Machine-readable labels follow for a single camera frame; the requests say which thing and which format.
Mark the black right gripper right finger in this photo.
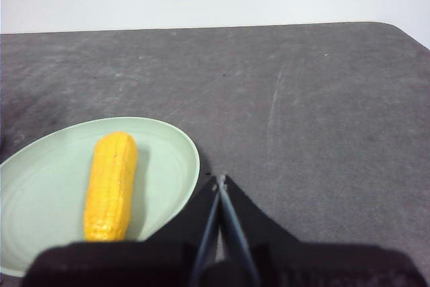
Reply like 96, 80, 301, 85
218, 174, 425, 287

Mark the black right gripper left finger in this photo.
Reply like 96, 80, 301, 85
23, 175, 222, 287

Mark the yellow corn cob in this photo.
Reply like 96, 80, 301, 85
83, 131, 138, 243

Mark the pale green round plate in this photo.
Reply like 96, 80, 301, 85
0, 116, 202, 278

